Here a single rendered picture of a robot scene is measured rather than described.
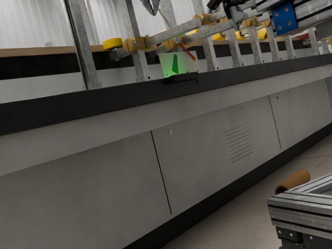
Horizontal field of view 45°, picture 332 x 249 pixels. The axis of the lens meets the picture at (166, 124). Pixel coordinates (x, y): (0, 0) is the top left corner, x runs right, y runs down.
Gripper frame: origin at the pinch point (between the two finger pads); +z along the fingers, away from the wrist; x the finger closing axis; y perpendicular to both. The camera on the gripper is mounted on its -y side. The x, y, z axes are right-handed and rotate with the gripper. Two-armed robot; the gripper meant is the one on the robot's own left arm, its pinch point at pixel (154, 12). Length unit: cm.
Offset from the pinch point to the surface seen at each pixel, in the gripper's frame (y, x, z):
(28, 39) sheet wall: -712, -553, -208
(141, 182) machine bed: -10, -26, 63
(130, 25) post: 4.2, -8.8, 2.6
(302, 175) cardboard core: -80, 35, 87
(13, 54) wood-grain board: 32, -41, 6
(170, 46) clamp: -16.9, -1.8, 10.9
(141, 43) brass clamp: 2.9, -6.8, 9.8
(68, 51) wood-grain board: 10.4, -32.7, 6.2
